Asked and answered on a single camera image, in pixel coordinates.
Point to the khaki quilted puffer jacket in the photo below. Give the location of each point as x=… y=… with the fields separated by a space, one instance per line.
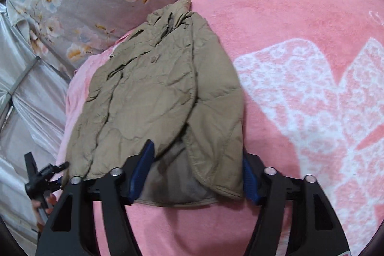
x=170 y=82

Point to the pink butterfly pattern blanket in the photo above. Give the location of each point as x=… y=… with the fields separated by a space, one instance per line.
x=312 y=71

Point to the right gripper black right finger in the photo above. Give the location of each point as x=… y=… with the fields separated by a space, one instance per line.
x=253 y=169

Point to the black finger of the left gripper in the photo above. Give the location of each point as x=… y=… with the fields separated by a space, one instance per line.
x=48 y=172

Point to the silver grey satin curtain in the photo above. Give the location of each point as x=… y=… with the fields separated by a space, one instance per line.
x=32 y=120

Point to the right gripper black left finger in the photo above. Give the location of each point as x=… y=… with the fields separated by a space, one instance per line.
x=136 y=171

